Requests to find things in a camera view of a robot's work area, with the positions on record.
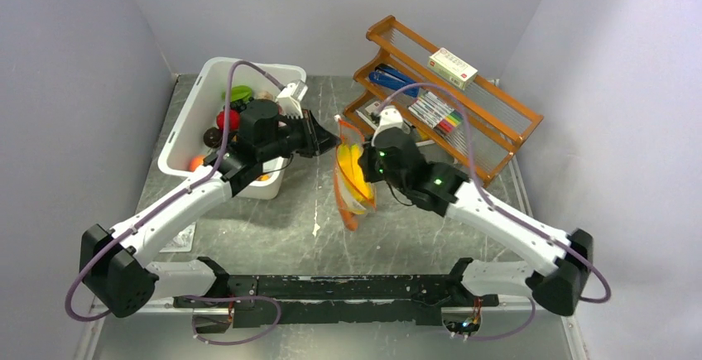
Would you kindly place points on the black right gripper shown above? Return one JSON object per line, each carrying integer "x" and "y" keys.
{"x": 365, "y": 163}

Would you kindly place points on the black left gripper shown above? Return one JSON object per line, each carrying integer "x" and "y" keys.
{"x": 317, "y": 139}

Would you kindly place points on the yellow banana bunch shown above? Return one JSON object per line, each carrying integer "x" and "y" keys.
{"x": 347, "y": 157}

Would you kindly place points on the clear zip bag orange zipper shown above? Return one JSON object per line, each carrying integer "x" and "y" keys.
{"x": 350, "y": 135}

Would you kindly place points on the red apple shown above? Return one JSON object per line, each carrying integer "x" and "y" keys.
{"x": 232, "y": 117}

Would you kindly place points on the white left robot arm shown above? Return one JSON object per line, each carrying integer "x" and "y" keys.
{"x": 118, "y": 264}

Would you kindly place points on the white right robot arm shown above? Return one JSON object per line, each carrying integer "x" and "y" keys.
{"x": 555, "y": 265}

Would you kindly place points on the white green box lower shelf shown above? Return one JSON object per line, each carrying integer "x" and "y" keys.
{"x": 373, "y": 116}

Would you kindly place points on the coloured marker pen set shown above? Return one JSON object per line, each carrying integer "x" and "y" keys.
{"x": 435, "y": 113}

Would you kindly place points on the garlic bulb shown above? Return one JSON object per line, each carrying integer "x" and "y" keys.
{"x": 266, "y": 96}

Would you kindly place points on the blue stapler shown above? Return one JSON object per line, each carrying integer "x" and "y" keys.
{"x": 388, "y": 77}

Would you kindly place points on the green lime slice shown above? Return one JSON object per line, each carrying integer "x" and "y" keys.
{"x": 241, "y": 93}

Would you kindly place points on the orange wooden shelf rack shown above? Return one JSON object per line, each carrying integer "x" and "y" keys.
{"x": 479, "y": 115}

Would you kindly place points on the dark mangosteen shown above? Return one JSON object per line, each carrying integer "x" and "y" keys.
{"x": 212, "y": 137}

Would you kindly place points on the white red box top shelf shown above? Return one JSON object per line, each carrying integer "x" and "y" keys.
{"x": 451, "y": 68}

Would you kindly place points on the white plastic bin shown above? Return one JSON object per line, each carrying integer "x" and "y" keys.
{"x": 200, "y": 112}

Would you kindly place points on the white label card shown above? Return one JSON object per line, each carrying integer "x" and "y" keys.
{"x": 182, "y": 242}

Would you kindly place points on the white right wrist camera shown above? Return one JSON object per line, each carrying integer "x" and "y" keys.
{"x": 397, "y": 120}

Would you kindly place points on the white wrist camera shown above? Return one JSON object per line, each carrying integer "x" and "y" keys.
{"x": 290, "y": 97}
{"x": 397, "y": 120}

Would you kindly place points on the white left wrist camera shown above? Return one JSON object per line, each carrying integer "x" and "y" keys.
{"x": 290, "y": 97}

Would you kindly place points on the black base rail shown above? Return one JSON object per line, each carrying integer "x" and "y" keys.
{"x": 256, "y": 300}

